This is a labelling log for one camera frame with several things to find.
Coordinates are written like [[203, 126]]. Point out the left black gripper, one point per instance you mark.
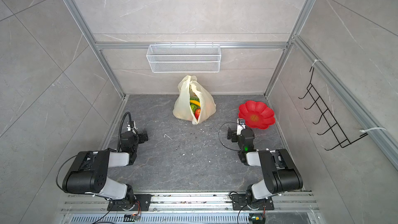
[[141, 136]]

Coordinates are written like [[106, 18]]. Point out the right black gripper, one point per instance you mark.
[[233, 135]]

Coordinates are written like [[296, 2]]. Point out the red flower-shaped plastic bowl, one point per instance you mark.
[[257, 115]]

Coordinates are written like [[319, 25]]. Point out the cream plastic bag orange print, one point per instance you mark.
[[190, 89]]

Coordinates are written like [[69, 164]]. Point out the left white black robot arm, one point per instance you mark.
[[88, 173]]

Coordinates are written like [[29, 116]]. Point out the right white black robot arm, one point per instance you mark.
[[280, 173]]

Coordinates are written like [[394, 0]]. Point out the red fake apple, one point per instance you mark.
[[197, 113]]

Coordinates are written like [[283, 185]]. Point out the yellow fake banana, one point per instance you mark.
[[195, 102]]

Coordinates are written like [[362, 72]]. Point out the green fake fruit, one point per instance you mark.
[[194, 108]]

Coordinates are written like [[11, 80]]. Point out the white zip tie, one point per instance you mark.
[[372, 129]]

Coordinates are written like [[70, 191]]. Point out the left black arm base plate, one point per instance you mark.
[[138, 202]]

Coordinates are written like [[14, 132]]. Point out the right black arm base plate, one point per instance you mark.
[[253, 202]]

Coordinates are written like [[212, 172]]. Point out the black wire hook rack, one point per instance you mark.
[[327, 116]]

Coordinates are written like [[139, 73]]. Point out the white wire mesh basket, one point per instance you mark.
[[184, 58]]

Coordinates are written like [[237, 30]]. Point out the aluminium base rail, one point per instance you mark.
[[298, 207]]

